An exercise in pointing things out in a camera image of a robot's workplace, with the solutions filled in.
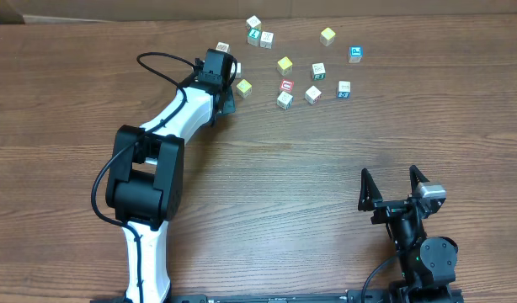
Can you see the red letter wooden block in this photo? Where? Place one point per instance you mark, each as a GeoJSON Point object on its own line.
{"type": "Point", "coordinates": [286, 85]}

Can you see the white block red edge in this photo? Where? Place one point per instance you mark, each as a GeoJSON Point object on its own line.
{"type": "Point", "coordinates": [312, 95]}

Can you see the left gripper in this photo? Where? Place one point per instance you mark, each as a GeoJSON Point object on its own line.
{"type": "Point", "coordinates": [230, 104]}

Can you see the white block teal side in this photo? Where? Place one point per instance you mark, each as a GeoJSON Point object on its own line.
{"type": "Point", "coordinates": [284, 100]}

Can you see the yellow top far block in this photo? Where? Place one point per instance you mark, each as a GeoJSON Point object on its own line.
{"type": "Point", "coordinates": [327, 36]}

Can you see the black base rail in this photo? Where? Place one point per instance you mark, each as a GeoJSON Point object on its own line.
{"type": "Point", "coordinates": [352, 296]}

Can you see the plain white wooden block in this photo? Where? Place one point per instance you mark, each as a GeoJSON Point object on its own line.
{"type": "Point", "coordinates": [237, 69]}

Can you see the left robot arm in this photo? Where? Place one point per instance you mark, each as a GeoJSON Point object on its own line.
{"type": "Point", "coordinates": [146, 171]}

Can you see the white block green side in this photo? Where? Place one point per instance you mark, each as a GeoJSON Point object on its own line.
{"type": "Point", "coordinates": [318, 71]}

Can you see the white block beside green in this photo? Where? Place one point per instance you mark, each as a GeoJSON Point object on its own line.
{"type": "Point", "coordinates": [266, 40]}

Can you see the white block blue side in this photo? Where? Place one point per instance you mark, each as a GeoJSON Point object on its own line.
{"type": "Point", "coordinates": [343, 89]}

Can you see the yellow top center block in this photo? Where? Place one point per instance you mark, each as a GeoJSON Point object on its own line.
{"type": "Point", "coordinates": [284, 66]}

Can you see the top white wooden block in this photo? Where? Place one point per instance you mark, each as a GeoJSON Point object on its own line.
{"type": "Point", "coordinates": [253, 22]}

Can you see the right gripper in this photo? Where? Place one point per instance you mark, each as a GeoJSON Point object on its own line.
{"type": "Point", "coordinates": [370, 200]}

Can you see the blue letter P block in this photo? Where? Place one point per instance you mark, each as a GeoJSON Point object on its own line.
{"type": "Point", "coordinates": [355, 54]}

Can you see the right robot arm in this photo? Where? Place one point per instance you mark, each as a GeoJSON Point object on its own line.
{"type": "Point", "coordinates": [427, 263]}

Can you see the green letter wooden block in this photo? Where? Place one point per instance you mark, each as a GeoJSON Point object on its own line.
{"type": "Point", "coordinates": [254, 36]}

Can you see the yellow block letter G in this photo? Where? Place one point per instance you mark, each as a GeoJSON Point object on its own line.
{"type": "Point", "coordinates": [244, 88]}

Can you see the yellow block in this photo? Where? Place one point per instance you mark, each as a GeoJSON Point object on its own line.
{"type": "Point", "coordinates": [284, 66]}
{"type": "Point", "coordinates": [327, 36]}

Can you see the green sided picture block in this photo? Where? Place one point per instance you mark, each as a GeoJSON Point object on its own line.
{"type": "Point", "coordinates": [221, 46]}

